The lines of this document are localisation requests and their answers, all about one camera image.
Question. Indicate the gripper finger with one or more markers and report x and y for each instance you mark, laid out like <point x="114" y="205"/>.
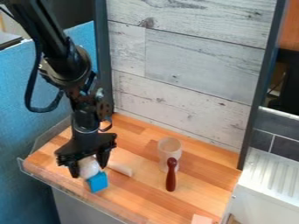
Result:
<point x="73" y="170"/>
<point x="103" y="159"/>

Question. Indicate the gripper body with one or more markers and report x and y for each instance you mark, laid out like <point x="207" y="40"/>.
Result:
<point x="86" y="143"/>

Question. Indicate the white ball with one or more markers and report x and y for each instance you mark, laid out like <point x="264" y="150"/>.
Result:
<point x="89" y="168"/>

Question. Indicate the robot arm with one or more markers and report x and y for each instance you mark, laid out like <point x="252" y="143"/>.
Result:
<point x="58" y="46"/>

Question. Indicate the blue block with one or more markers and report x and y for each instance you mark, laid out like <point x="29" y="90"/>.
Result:
<point x="97" y="182"/>

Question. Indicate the cream cup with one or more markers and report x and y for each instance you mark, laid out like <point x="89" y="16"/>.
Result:
<point x="170" y="150"/>

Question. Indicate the dark red tool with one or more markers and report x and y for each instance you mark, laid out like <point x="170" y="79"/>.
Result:
<point x="171" y="176"/>

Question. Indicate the toy sink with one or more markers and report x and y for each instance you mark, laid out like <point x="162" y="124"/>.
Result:
<point x="268" y="186"/>

